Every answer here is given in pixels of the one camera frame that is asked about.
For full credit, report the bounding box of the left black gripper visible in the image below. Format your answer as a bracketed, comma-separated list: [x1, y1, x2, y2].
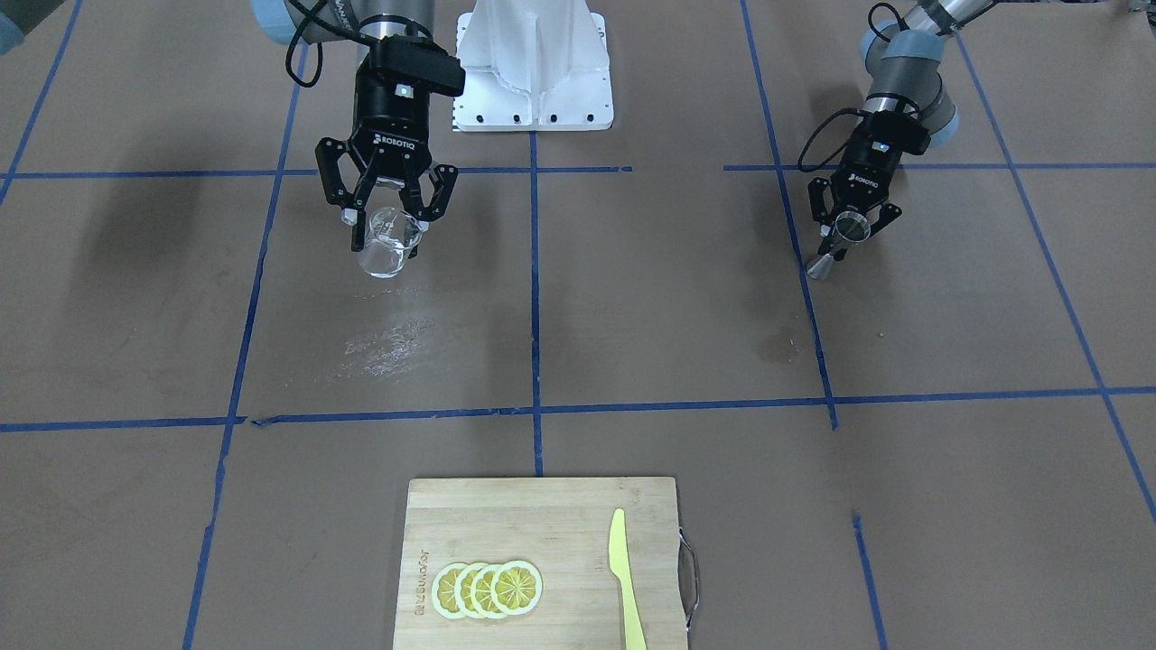
[806, 155, 903, 238]

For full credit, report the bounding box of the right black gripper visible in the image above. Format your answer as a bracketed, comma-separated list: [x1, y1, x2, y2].
[314, 69, 460, 227]

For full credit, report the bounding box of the steel jigger measuring cup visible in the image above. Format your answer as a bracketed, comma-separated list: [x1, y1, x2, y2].
[806, 210, 872, 281]

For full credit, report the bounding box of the clear glass shaker cup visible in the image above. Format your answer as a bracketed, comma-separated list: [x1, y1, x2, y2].
[358, 207, 428, 279]

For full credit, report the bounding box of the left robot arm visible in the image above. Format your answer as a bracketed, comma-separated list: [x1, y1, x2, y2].
[806, 1, 996, 260]

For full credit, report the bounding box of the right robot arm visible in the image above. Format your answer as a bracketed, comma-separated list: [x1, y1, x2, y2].
[249, 1, 466, 248]

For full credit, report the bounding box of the bamboo cutting board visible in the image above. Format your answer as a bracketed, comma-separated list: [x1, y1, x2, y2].
[392, 477, 689, 649]

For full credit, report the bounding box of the yellow plastic knife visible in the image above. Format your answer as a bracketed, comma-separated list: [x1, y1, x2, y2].
[608, 507, 649, 649]

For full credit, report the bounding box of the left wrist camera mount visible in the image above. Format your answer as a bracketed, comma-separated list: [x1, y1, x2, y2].
[855, 111, 929, 155]

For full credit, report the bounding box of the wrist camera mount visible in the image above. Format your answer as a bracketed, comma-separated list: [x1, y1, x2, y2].
[855, 111, 929, 155]
[358, 34, 466, 98]

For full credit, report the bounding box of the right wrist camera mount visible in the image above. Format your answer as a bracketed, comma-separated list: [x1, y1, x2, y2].
[358, 34, 466, 98]

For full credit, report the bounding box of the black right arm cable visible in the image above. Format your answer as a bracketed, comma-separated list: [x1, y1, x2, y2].
[286, 0, 380, 89]

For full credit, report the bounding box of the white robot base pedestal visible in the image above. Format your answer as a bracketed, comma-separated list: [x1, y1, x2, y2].
[452, 1, 615, 133]

